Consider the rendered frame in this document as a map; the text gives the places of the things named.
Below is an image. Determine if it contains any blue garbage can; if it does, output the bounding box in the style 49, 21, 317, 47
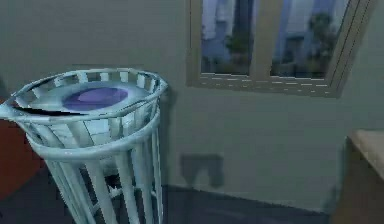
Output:
29, 80, 151, 148

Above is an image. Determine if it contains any green slatted garbage container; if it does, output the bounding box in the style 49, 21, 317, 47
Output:
0, 67, 169, 224

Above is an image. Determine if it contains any beige framed window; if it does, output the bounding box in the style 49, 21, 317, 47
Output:
185, 0, 378, 99

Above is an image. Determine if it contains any red brown furniture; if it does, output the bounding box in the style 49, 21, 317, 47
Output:
0, 96, 48, 202

